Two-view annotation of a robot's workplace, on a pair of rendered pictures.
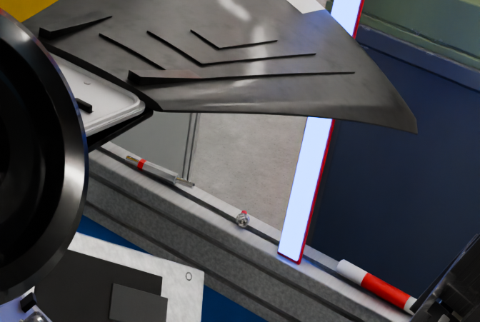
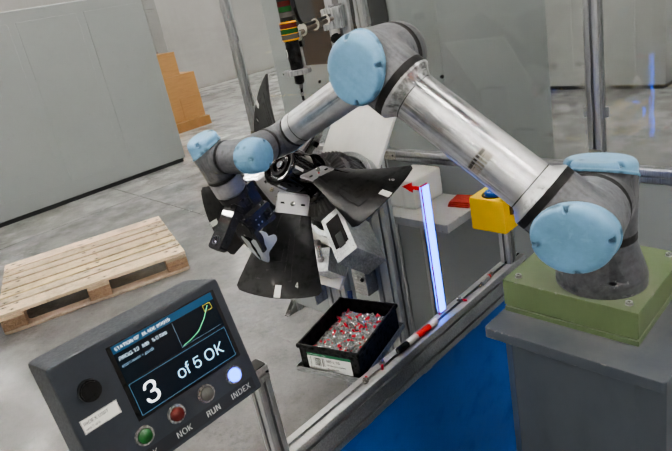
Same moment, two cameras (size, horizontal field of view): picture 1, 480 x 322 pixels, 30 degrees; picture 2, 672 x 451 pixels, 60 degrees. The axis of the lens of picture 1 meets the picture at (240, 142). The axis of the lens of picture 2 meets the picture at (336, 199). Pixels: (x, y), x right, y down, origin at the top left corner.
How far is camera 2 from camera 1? 1.58 m
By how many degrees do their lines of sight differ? 96
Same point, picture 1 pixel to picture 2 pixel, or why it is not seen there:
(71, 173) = (283, 175)
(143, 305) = (340, 239)
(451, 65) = not seen: hidden behind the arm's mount
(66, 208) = (280, 178)
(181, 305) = (347, 248)
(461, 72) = not seen: hidden behind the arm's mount
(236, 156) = not seen: outside the picture
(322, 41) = (366, 198)
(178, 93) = (318, 182)
